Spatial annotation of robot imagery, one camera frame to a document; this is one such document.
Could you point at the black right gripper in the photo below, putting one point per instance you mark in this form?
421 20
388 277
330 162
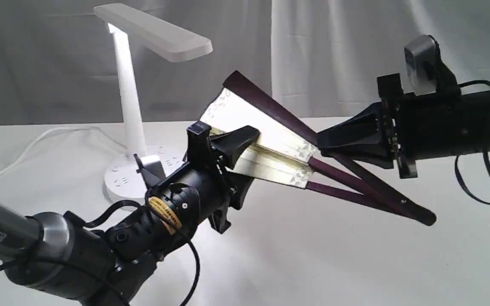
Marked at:
420 127

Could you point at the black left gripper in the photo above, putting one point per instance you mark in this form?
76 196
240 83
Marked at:
204 186

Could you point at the paper folding fan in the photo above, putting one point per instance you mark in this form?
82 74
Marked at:
285 148

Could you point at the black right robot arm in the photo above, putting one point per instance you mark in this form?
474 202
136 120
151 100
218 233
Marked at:
403 128

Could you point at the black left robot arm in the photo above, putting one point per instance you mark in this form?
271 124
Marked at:
105 262

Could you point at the white desk lamp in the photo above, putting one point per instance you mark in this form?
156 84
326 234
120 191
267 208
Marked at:
174 44

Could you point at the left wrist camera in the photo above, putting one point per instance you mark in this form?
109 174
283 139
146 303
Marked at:
150 169

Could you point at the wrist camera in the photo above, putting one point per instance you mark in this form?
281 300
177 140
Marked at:
426 70
150 169

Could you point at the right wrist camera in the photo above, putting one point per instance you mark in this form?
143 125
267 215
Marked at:
426 70

